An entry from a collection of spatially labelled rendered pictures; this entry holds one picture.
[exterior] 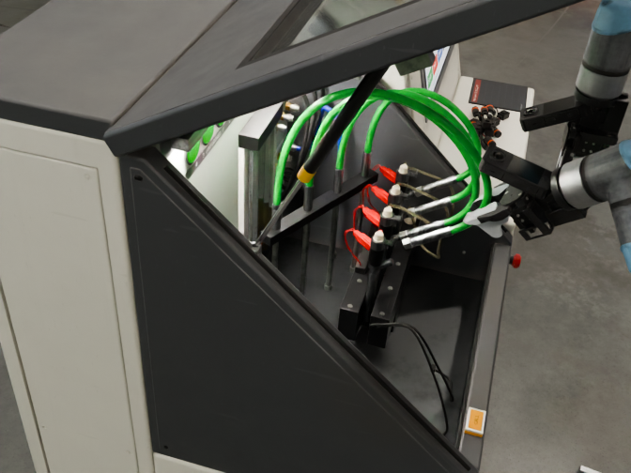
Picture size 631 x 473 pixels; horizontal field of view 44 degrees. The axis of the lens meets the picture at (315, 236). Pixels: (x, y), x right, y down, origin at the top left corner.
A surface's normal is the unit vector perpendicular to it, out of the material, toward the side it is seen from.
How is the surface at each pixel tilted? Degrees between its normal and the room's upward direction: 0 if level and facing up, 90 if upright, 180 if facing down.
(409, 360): 0
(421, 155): 90
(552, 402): 0
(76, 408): 90
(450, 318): 0
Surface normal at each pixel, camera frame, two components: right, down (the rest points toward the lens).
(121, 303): -0.28, 0.58
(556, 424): 0.06, -0.78
